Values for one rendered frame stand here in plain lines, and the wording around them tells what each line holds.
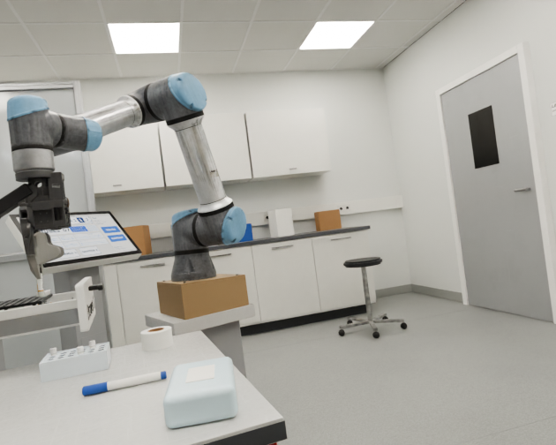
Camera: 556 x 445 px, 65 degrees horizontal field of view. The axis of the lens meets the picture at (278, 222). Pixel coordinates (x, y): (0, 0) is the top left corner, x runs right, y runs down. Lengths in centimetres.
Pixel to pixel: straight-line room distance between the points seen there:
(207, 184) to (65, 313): 54
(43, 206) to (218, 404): 55
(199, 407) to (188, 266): 88
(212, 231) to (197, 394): 83
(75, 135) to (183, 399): 65
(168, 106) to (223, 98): 383
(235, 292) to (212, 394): 85
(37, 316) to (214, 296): 51
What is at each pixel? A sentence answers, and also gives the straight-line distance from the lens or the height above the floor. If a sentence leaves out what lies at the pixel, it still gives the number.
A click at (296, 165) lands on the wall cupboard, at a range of 475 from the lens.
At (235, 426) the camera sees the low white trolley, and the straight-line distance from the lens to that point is 61.
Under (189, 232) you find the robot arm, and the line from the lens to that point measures 144.
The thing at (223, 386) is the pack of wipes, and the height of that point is 80.
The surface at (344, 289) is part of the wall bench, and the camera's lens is 452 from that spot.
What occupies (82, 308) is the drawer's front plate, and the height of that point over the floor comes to 87.
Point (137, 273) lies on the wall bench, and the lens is 417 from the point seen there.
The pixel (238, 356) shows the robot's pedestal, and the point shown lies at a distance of 150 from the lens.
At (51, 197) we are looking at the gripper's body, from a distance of 99.
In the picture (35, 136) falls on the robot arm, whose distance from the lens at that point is 100.
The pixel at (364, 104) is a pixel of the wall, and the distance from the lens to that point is 563.
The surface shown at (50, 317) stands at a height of 86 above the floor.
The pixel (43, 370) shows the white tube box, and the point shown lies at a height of 78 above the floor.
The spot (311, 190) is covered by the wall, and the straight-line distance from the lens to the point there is 515.
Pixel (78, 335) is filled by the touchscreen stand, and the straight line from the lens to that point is 219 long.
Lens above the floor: 100
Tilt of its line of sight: 1 degrees up
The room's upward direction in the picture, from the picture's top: 7 degrees counter-clockwise
